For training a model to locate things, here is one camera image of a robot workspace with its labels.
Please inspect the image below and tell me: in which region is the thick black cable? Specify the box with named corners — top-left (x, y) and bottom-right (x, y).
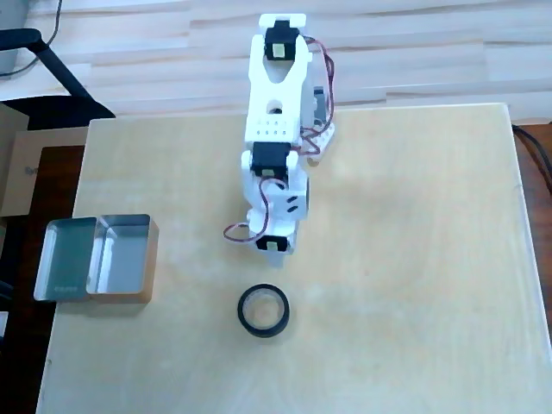
top-left (511, 123), bottom-right (552, 195)

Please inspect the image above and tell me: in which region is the thin black cable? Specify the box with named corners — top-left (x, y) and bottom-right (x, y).
top-left (0, 0), bottom-right (64, 81)

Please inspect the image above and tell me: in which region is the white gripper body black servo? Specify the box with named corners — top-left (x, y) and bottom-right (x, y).
top-left (247, 210), bottom-right (300, 257)

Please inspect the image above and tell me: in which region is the white pivoting gripper finger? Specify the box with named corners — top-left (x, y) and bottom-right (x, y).
top-left (265, 251), bottom-right (290, 270)

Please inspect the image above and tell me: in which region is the black tape roll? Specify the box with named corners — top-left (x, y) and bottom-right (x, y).
top-left (236, 282), bottom-right (292, 340)

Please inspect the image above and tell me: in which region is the red black servo cable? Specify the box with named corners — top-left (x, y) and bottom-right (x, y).
top-left (222, 179), bottom-right (278, 243)
top-left (300, 36), bottom-right (338, 157)

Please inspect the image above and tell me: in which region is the grey metal tin lid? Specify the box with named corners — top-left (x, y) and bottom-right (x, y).
top-left (33, 216), bottom-right (98, 302)

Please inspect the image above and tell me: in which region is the dark brown desk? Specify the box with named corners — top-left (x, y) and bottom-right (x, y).
top-left (0, 145), bottom-right (87, 414)

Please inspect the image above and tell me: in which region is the printed cardboard box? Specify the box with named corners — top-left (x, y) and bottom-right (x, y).
top-left (1, 126), bottom-right (90, 217)

